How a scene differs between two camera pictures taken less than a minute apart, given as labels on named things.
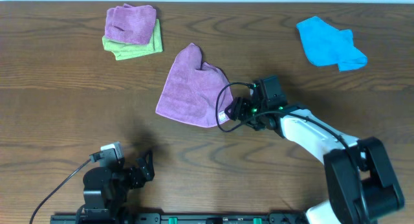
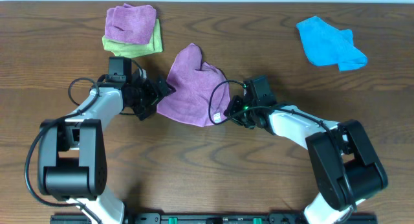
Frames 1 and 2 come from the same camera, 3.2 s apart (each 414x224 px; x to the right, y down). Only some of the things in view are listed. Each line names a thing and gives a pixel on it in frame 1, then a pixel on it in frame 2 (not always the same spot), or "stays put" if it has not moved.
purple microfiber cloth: [191, 94] stays put
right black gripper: [243, 109] stays put
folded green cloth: [123, 51] stays put
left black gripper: [136, 173] → [152, 96]
